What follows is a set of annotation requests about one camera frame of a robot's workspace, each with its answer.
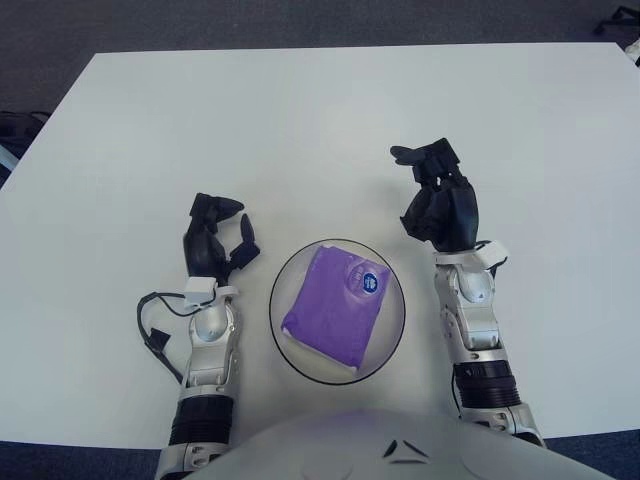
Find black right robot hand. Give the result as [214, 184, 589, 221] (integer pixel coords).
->
[389, 137, 482, 254]

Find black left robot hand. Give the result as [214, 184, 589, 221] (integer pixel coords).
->
[182, 192, 263, 281]

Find purple tissue paper pack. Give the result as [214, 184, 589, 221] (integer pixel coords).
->
[280, 244, 391, 371]

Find white plate with black rim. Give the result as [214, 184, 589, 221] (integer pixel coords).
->
[269, 239, 406, 385]

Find white left wrist module box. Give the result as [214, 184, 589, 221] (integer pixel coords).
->
[183, 278, 219, 309]

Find white wrist module box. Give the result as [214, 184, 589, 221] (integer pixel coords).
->
[474, 239, 510, 269]
[183, 278, 219, 309]

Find white right wrist module box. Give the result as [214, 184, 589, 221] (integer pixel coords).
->
[474, 239, 510, 269]

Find black bag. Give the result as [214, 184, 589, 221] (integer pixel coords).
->
[0, 110, 51, 174]

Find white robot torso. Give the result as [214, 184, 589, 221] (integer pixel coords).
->
[187, 407, 551, 480]

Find black office chair base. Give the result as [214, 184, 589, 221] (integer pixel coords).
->
[593, 5, 640, 36]

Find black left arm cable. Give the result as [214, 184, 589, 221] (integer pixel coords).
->
[138, 292, 194, 386]

